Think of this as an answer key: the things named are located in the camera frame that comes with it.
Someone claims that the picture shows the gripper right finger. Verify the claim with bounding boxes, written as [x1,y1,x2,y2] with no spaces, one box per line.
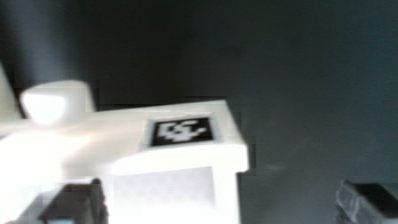
[337,180,398,224]

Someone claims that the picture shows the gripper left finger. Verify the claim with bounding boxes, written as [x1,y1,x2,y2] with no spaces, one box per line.
[38,179,109,224]

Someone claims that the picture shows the white drawer box two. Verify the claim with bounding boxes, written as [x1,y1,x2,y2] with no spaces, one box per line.
[0,65,250,224]

